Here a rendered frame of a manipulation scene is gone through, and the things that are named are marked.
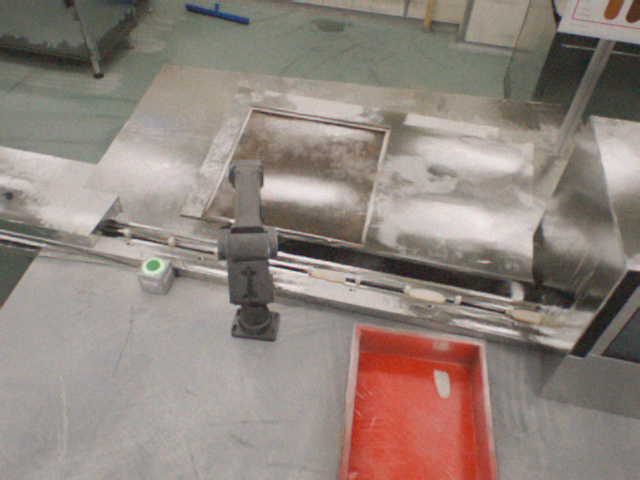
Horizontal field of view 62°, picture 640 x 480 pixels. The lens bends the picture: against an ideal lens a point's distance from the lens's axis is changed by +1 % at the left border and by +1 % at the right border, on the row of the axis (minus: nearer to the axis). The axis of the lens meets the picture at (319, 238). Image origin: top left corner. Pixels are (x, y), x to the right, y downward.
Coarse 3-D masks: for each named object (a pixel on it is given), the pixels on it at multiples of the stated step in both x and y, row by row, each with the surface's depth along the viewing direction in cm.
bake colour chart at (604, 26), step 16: (576, 0) 164; (592, 0) 163; (608, 0) 162; (624, 0) 161; (576, 16) 167; (592, 16) 166; (608, 16) 165; (624, 16) 164; (576, 32) 171; (592, 32) 169; (608, 32) 168; (624, 32) 167
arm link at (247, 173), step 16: (240, 160) 130; (256, 160) 130; (240, 176) 121; (256, 176) 122; (240, 192) 113; (256, 192) 114; (240, 208) 107; (256, 208) 107; (240, 224) 100; (256, 224) 100; (224, 240) 96; (272, 240) 97; (224, 256) 96; (272, 256) 97
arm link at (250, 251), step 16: (240, 240) 95; (256, 240) 95; (240, 256) 95; (256, 256) 95; (240, 272) 96; (256, 272) 96; (240, 288) 96; (256, 288) 97; (272, 288) 129; (240, 304) 133
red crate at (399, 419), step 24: (360, 360) 136; (384, 360) 136; (408, 360) 137; (360, 384) 131; (384, 384) 131; (408, 384) 132; (432, 384) 132; (456, 384) 132; (360, 408) 127; (384, 408) 127; (408, 408) 127; (432, 408) 128; (456, 408) 128; (360, 432) 123; (384, 432) 123; (408, 432) 123; (432, 432) 124; (456, 432) 124; (360, 456) 119; (384, 456) 119; (408, 456) 119; (432, 456) 120; (456, 456) 120
